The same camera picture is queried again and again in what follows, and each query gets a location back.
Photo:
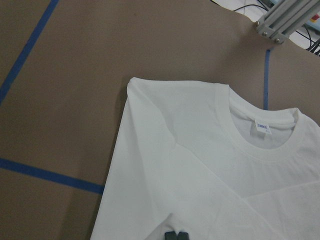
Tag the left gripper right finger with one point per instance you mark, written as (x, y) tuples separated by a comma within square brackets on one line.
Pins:
[(183, 236)]

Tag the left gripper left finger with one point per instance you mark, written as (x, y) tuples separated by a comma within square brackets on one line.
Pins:
[(170, 235)]

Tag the white long-sleeve printed shirt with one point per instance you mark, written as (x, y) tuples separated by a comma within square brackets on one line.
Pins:
[(195, 157)]

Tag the aluminium frame post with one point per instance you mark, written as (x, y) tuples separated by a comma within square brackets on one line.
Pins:
[(285, 17)]

